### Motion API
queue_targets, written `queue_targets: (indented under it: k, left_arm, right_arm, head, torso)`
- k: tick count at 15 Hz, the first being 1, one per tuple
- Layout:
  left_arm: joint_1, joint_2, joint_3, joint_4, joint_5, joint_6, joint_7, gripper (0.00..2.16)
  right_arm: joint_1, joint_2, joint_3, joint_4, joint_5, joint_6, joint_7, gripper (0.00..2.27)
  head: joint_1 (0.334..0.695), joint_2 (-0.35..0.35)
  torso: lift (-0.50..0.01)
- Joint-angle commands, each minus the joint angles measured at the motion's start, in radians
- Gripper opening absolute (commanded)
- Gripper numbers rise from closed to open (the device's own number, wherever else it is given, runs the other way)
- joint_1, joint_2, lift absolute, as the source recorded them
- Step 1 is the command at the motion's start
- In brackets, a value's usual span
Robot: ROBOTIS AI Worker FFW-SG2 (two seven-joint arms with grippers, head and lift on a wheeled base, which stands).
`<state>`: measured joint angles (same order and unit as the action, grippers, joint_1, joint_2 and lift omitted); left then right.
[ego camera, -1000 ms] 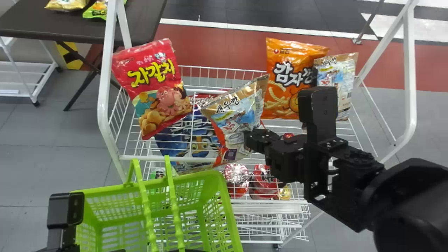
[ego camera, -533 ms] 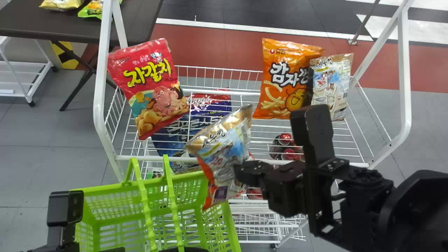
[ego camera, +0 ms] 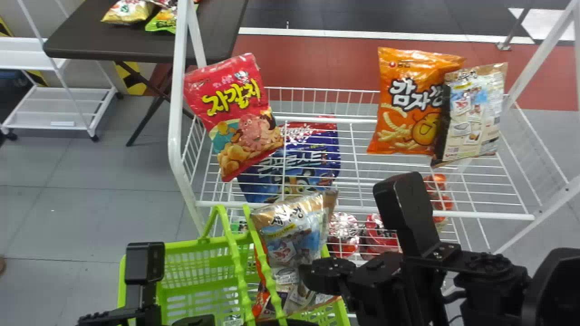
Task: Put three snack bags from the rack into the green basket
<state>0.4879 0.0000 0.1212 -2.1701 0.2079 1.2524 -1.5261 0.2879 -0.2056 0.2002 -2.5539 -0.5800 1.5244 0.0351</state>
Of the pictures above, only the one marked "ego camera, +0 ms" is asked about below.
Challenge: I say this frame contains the green basket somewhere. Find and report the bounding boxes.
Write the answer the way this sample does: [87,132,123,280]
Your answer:
[116,204,352,326]

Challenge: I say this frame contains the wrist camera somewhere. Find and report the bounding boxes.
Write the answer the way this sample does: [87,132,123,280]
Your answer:
[373,171,441,259]
[124,242,166,317]

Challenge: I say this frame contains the silver snack packet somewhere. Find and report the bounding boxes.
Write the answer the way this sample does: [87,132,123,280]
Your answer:
[250,189,341,321]

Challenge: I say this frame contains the beige snack packet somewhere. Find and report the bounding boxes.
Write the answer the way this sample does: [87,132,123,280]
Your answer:
[430,62,508,168]

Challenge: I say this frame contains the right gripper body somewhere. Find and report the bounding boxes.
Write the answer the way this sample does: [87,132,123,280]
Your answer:
[343,252,449,326]

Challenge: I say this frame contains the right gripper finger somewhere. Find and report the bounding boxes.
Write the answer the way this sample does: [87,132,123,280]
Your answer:
[299,257,357,296]

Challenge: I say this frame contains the orange snack packet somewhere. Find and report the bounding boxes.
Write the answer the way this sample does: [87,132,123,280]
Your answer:
[367,47,465,156]

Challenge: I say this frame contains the yellow snack packet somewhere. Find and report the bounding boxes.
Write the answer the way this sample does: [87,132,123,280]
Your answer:
[100,0,155,25]

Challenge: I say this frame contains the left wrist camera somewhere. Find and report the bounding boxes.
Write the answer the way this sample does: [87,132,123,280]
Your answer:
[124,242,166,317]

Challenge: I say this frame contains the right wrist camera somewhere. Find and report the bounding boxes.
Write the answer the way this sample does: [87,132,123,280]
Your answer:
[373,171,441,259]

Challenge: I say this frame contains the white shelf trolley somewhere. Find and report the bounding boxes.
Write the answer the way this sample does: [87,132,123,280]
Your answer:
[0,0,124,143]

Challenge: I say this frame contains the white wire rack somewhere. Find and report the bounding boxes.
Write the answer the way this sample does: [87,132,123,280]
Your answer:
[167,0,580,318]

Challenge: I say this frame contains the blue snack packet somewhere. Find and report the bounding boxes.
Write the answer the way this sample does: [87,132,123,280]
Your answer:
[237,117,342,204]

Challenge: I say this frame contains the red snack packet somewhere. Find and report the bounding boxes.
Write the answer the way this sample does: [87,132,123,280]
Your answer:
[183,53,285,182]

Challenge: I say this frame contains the dark side table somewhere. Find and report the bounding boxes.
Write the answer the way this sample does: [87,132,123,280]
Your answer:
[43,0,249,147]

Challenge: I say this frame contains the red noodle cup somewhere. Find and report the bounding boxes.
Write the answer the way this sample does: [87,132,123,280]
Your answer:
[327,212,361,259]
[361,214,403,262]
[422,173,454,224]

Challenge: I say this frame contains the green snack packet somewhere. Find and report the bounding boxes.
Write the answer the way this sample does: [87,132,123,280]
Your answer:
[145,5,178,35]

